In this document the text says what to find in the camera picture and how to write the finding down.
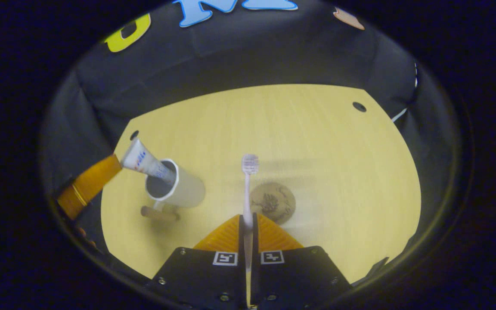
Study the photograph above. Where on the pale pink toothbrush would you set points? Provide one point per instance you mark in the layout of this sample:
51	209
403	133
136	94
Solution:
247	193

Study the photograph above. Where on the round wooden coaster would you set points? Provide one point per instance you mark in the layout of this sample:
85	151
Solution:
276	200

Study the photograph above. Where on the light wooden desktop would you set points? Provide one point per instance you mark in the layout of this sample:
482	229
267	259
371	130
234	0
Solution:
338	172

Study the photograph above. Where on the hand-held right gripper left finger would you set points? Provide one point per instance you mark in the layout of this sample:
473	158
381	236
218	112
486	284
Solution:
241	241

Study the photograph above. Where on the white toothpaste tube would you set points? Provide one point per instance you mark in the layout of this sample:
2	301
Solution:
140	160

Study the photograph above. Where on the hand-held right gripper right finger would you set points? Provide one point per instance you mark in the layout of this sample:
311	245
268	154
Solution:
255	241

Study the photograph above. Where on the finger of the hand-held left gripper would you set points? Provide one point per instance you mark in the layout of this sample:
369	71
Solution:
91	183

